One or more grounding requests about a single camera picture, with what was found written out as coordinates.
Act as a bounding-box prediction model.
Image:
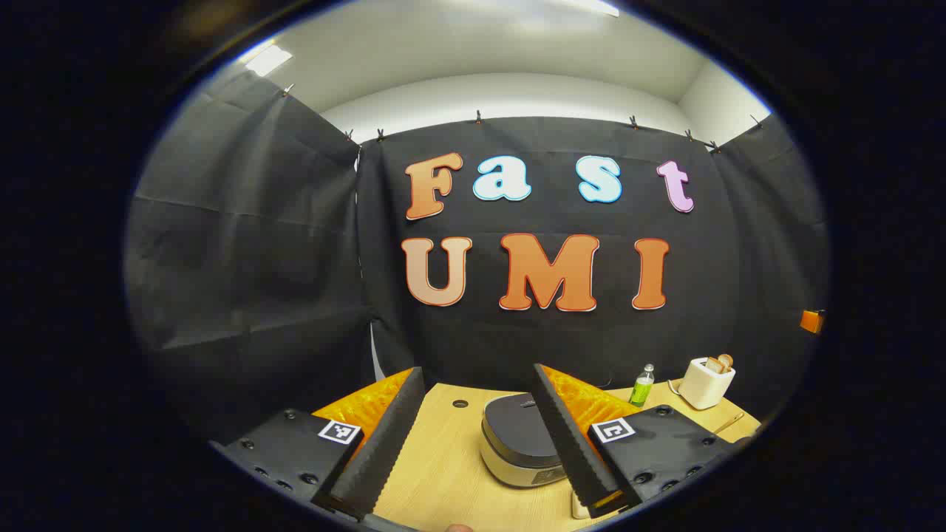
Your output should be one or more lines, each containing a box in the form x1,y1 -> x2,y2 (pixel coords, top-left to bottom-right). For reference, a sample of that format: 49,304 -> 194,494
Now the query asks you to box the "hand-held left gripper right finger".
532,363 -> 740,518

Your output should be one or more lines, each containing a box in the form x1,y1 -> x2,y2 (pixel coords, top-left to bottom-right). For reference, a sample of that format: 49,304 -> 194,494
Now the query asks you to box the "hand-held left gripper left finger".
211,367 -> 426,522

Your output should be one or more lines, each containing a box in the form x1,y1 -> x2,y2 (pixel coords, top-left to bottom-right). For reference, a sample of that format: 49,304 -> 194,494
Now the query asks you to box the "black silver rice cooker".
480,394 -> 585,488

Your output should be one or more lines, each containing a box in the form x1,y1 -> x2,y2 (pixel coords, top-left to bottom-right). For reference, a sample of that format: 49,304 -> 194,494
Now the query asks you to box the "green drink bottle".
629,364 -> 656,408

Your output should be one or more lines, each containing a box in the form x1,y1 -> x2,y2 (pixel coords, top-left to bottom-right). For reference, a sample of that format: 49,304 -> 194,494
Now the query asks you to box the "white toaster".
678,358 -> 737,411

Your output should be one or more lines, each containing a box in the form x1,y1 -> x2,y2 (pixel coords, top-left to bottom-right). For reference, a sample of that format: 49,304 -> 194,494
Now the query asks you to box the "ceiling light panel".
244,44 -> 293,78
547,0 -> 620,18

